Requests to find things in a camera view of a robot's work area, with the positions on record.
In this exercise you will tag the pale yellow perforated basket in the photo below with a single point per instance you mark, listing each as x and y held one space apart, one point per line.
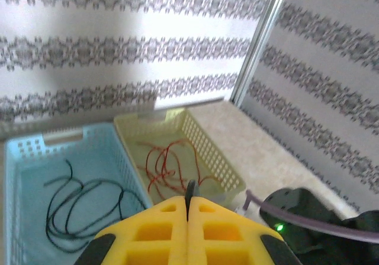
207 149

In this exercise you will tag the blue perforated basket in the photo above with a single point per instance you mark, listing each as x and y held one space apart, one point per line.
97 146

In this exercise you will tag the metal frame post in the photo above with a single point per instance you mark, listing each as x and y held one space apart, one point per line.
260 40

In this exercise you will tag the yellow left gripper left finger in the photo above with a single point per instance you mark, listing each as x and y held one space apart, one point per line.
177 217

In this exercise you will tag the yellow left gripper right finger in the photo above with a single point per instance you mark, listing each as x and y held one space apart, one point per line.
251 232

